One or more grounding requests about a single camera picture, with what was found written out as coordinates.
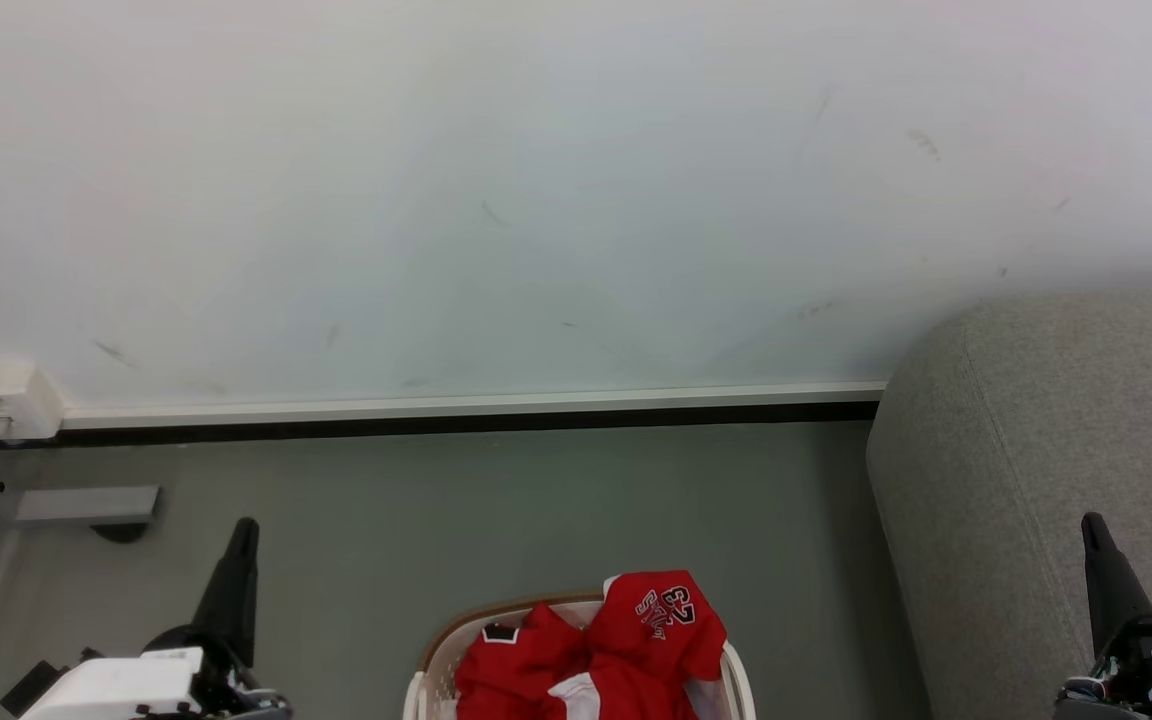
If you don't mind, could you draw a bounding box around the white laundry basket brown rim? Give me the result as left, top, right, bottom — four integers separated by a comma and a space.
403, 592, 757, 720

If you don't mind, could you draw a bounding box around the white and black baseboard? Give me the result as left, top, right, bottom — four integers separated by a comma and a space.
0, 380, 887, 449

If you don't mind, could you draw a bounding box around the white wall socket box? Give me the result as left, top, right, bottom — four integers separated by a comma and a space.
0, 360, 65, 443

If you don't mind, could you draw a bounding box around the grey fabric sofa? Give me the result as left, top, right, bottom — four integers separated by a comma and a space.
866, 290, 1152, 720

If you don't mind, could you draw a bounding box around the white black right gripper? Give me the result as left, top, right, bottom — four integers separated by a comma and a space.
1054, 512, 1152, 720

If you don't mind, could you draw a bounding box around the red garment with white trim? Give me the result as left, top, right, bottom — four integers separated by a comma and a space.
454, 603, 703, 720

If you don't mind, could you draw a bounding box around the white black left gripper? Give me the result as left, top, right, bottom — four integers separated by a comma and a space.
21, 517, 293, 720

